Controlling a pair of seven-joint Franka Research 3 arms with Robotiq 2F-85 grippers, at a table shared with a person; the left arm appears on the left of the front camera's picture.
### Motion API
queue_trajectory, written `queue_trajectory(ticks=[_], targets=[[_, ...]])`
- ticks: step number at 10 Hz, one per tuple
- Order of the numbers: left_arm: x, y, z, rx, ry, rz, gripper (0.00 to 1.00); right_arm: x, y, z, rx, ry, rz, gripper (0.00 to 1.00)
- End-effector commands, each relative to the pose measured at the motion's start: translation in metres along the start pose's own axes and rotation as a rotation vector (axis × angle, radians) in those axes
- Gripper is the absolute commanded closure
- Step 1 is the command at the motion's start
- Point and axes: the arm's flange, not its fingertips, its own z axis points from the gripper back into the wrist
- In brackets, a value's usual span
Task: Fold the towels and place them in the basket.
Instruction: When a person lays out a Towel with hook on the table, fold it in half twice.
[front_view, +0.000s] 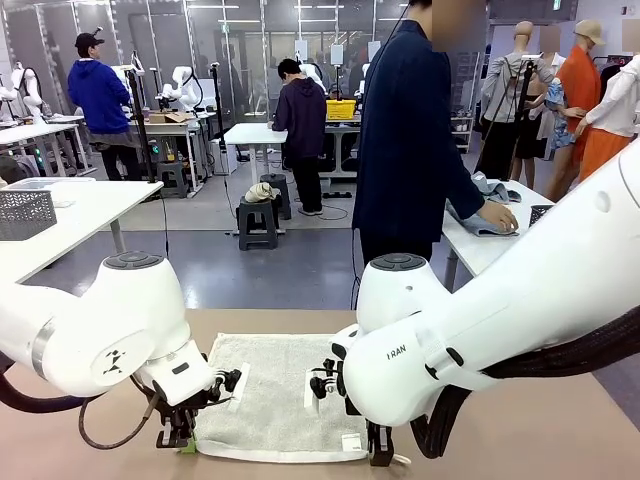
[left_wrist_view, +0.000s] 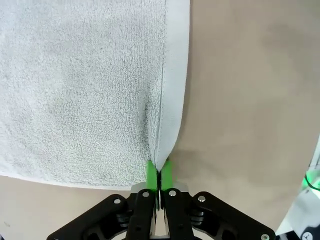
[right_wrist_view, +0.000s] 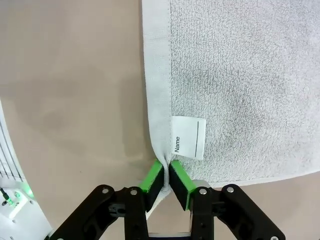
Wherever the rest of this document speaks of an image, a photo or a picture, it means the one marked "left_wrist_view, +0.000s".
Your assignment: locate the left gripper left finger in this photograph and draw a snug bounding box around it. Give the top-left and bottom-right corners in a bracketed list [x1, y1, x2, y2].
[46, 159, 161, 240]

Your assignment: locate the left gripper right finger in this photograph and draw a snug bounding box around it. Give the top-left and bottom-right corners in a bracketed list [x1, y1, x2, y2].
[159, 159, 277, 240]

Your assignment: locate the white terry towel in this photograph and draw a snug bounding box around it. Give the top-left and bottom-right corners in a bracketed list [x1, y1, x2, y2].
[0, 0, 191, 190]

